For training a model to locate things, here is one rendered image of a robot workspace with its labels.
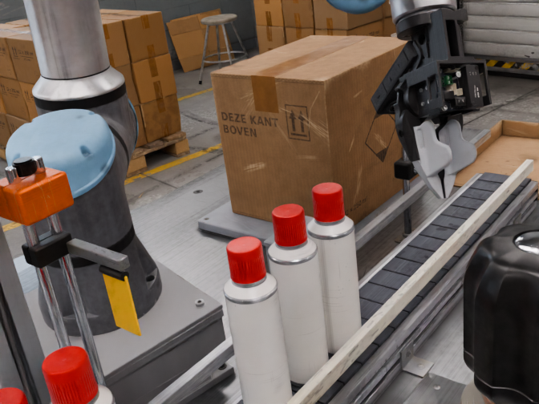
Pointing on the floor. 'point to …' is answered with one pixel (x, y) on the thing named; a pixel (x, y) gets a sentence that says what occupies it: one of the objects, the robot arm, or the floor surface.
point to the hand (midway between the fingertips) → (437, 188)
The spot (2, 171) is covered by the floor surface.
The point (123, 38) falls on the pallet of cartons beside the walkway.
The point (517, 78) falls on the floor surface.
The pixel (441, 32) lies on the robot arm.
